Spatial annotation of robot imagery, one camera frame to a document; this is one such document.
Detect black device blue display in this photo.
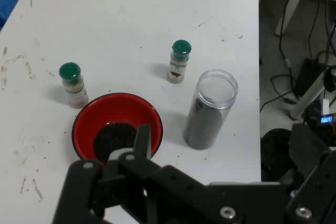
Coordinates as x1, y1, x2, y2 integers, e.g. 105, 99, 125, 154
307, 103, 336, 141

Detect black round object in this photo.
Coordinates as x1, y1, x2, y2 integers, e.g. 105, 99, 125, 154
260, 128, 292, 183

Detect dark blue foam tile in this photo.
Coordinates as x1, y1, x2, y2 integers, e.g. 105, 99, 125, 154
0, 0, 26, 33

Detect green-capped pepper spice bottle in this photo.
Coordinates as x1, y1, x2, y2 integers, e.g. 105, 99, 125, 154
58, 62, 89, 110
167, 39, 192, 84

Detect black granules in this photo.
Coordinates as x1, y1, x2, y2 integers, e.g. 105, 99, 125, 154
93, 121, 139, 164

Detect black cable grey connector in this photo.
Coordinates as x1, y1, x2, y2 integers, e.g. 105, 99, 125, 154
279, 11, 299, 104

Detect white slanted desk leg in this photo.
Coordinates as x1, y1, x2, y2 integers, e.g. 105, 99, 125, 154
274, 0, 310, 36
289, 70, 336, 120

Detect red bowl black rim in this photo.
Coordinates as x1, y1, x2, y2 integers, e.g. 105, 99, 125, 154
72, 92, 164, 166

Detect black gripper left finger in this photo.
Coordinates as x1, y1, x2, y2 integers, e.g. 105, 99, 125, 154
52, 123, 246, 224

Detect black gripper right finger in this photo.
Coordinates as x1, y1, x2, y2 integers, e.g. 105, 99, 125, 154
285, 123, 336, 224

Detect black power adapter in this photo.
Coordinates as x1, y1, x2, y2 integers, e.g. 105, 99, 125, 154
296, 58, 325, 98

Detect clear plastic jar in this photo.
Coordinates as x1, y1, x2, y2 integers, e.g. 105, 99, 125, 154
183, 69, 239, 151

